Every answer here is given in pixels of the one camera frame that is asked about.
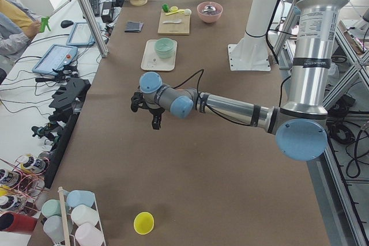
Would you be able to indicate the large pink ice bowl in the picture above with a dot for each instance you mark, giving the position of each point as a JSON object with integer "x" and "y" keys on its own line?
{"x": 209, "y": 18}

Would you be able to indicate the grey plastic cup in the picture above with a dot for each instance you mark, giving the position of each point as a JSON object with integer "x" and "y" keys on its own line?
{"x": 53, "y": 227}

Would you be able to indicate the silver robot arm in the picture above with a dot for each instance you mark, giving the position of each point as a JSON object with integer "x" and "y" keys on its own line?
{"x": 299, "y": 123}

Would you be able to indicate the green handle tool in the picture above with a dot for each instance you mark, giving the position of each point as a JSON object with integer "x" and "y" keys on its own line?
{"x": 44, "y": 24}

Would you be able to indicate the red cylinder can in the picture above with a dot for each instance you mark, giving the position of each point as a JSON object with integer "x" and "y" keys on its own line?
{"x": 17, "y": 223}

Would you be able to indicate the green plastic cup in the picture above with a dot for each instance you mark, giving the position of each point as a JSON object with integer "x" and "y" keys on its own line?
{"x": 51, "y": 207}

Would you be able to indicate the green lime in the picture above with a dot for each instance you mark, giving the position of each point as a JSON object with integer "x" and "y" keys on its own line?
{"x": 165, "y": 8}

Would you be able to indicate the black keyboard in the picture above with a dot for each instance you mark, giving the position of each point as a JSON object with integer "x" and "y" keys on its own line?
{"x": 95, "y": 7}

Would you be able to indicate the person in grey jacket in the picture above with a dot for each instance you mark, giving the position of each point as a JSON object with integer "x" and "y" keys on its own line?
{"x": 19, "y": 25}

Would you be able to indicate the white cup rack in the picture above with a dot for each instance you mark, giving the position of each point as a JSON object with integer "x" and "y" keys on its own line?
{"x": 69, "y": 227}

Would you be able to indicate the cream serving tray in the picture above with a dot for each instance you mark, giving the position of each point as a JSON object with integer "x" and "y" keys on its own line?
{"x": 152, "y": 62}

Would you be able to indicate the yellow plastic knife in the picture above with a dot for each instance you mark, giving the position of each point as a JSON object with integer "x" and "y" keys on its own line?
{"x": 175, "y": 12}

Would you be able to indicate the bottle with dark label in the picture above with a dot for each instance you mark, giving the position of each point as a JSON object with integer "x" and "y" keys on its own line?
{"x": 33, "y": 164}

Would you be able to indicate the black computer mouse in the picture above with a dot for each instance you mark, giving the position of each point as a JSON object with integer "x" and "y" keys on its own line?
{"x": 66, "y": 23}

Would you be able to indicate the blue teach pendant far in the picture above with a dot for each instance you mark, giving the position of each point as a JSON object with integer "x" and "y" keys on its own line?
{"x": 80, "y": 35}

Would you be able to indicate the grey folded cloth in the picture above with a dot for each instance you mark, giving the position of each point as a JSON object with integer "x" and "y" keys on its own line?
{"x": 133, "y": 26}

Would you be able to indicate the pink plastic cup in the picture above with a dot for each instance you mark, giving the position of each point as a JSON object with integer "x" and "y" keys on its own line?
{"x": 88, "y": 235}

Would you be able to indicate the black tool holder rack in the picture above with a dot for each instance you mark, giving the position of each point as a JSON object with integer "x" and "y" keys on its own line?
{"x": 64, "y": 100}

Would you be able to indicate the blue teach pendant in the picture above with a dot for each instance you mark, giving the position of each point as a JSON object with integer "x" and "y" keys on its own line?
{"x": 80, "y": 35}
{"x": 55, "y": 59}

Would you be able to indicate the aluminium frame post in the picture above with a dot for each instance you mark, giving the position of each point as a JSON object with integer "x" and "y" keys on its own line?
{"x": 93, "y": 26}

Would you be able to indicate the white plastic cup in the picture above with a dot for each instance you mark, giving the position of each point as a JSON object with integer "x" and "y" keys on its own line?
{"x": 84, "y": 214}

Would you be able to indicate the blue plastic cup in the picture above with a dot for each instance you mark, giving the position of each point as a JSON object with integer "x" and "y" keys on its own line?
{"x": 80, "y": 197}

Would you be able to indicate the lemon slices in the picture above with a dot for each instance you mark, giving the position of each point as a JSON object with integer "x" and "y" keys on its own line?
{"x": 173, "y": 8}

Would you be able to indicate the black power adapter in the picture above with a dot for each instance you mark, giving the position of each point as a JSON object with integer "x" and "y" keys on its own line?
{"x": 107, "y": 12}

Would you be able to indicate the blue teach pendant near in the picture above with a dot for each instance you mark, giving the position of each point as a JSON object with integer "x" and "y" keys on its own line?
{"x": 55, "y": 59}

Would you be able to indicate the bamboo cutting board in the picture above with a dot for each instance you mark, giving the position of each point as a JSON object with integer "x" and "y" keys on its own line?
{"x": 174, "y": 29}

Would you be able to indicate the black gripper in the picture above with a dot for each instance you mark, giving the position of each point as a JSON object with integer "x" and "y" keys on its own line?
{"x": 155, "y": 112}

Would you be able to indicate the yellow cup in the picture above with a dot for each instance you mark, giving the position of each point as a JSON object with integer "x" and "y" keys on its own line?
{"x": 144, "y": 223}

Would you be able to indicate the white ceramic spoon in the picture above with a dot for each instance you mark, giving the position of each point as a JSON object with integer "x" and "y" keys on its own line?
{"x": 176, "y": 21}

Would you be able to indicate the metal scoop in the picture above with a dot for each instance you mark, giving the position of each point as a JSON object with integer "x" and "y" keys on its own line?
{"x": 208, "y": 9}

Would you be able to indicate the green bowl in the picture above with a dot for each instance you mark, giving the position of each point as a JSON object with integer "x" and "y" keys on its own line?
{"x": 164, "y": 47}

